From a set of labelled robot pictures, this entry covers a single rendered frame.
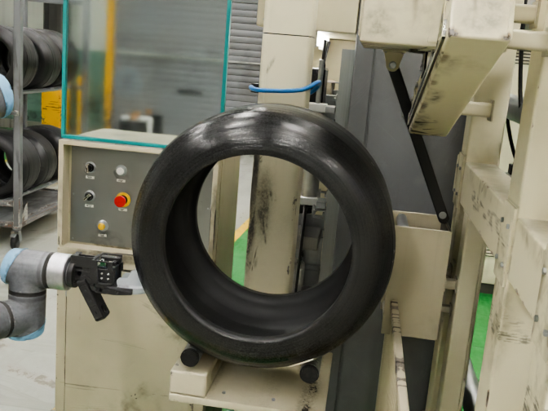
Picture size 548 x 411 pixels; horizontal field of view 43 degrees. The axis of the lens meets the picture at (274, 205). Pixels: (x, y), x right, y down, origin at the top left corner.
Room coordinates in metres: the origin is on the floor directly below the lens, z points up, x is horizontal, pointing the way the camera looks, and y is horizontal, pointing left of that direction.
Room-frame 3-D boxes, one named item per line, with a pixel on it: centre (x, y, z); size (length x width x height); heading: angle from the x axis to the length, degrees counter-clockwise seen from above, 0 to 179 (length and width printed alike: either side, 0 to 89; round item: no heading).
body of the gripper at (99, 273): (1.62, 0.42, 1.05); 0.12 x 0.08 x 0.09; 83
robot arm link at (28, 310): (1.62, 0.60, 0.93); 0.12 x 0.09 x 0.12; 147
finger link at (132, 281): (1.59, 0.32, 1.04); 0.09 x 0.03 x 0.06; 83
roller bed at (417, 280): (1.83, -0.40, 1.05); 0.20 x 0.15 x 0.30; 173
